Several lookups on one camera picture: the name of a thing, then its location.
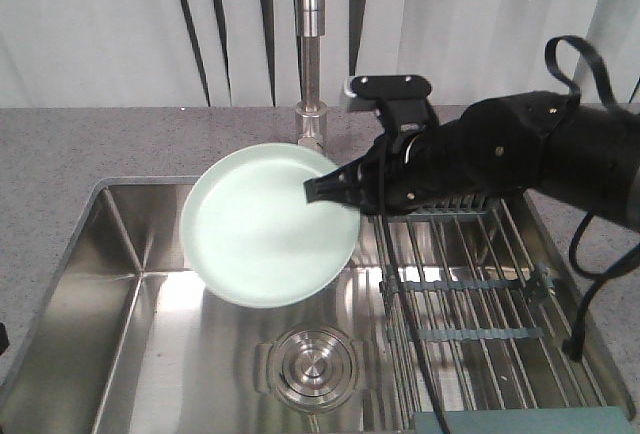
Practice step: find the light green round plate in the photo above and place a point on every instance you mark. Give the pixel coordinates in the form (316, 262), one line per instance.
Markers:
(248, 231)

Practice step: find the stainless steel faucet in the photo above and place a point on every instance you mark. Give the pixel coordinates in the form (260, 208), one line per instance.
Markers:
(311, 125)

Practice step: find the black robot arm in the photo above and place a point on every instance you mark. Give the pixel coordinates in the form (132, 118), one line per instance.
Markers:
(584, 157)

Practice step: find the white pleated curtain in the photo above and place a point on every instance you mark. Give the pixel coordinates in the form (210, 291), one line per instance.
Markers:
(244, 53)

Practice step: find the stainless steel sink basin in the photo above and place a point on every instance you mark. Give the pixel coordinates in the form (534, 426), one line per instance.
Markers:
(132, 342)

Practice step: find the roll-up steel drying rack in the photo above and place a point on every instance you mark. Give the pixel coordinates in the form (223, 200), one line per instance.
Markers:
(478, 304)

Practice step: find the steel sink drain strainer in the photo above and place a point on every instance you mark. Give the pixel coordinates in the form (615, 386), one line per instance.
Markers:
(312, 369)

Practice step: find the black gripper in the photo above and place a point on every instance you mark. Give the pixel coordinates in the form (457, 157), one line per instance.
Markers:
(498, 147)

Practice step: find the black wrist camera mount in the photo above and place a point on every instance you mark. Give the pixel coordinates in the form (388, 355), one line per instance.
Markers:
(400, 101)

